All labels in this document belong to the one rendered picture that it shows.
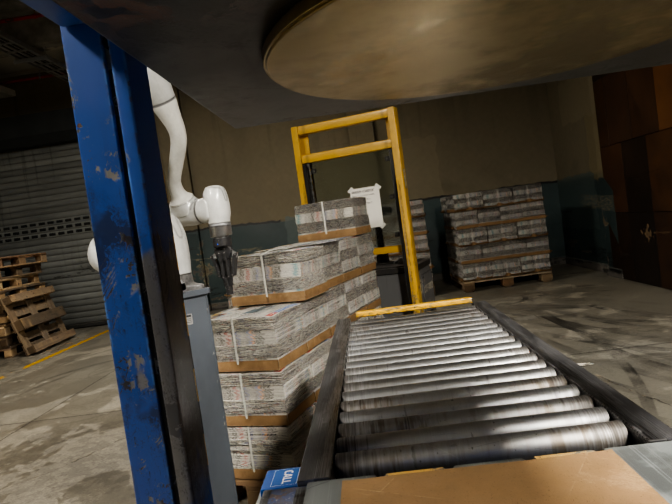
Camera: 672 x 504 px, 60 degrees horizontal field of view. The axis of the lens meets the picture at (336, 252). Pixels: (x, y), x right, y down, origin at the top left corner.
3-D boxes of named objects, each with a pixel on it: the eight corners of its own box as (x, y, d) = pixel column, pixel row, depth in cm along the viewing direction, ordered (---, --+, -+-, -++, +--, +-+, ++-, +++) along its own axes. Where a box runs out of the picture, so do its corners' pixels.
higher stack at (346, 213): (321, 414, 358) (292, 205, 351) (338, 398, 385) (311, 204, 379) (381, 414, 344) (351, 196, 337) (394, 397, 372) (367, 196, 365)
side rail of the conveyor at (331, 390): (340, 351, 219) (336, 319, 218) (354, 349, 218) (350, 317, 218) (305, 561, 85) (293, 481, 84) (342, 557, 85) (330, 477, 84)
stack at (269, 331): (220, 511, 250) (191, 321, 245) (322, 414, 358) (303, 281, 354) (302, 516, 236) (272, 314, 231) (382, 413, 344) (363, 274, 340)
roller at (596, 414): (334, 462, 101) (330, 434, 101) (608, 430, 99) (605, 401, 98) (332, 475, 96) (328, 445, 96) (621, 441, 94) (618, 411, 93)
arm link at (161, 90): (182, 90, 217) (154, 98, 222) (159, 42, 208) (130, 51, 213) (165, 104, 207) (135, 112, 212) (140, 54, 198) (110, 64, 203)
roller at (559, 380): (338, 422, 121) (335, 399, 120) (568, 395, 118) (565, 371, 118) (337, 431, 116) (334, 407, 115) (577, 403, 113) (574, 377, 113)
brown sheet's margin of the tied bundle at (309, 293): (273, 303, 263) (272, 293, 263) (299, 292, 290) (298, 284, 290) (306, 300, 257) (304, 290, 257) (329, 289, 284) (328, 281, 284)
